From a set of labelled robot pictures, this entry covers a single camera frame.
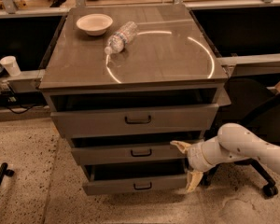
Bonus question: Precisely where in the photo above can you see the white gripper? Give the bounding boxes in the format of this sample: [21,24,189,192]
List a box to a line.
[170,137,240,192]

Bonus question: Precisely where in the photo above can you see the grey drawer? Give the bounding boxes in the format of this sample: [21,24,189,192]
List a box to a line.
[71,142,186,165]
[83,175,187,195]
[51,104,218,138]

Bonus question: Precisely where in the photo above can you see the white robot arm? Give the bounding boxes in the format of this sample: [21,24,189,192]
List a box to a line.
[170,123,280,192]

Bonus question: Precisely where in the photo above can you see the grey top drawer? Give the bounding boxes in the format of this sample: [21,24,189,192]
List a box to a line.
[51,104,218,138]

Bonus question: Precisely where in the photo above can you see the grey bottom drawer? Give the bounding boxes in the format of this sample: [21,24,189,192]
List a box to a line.
[83,175,187,195]

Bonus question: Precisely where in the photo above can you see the grey drawer cabinet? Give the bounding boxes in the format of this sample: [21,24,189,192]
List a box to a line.
[40,6,227,183]

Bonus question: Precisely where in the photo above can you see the black office chair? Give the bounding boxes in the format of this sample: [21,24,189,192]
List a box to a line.
[205,77,280,197]

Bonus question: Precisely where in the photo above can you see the clear plastic water bottle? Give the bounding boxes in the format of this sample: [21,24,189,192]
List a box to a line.
[105,21,137,55]

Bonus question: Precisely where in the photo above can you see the white bowl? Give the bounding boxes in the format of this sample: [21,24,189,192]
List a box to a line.
[76,14,113,36]

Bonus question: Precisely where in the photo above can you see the white paper cup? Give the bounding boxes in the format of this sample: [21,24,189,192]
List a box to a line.
[0,56,21,77]

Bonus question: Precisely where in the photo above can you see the black cable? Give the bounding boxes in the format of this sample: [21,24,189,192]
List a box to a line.
[0,83,38,115]

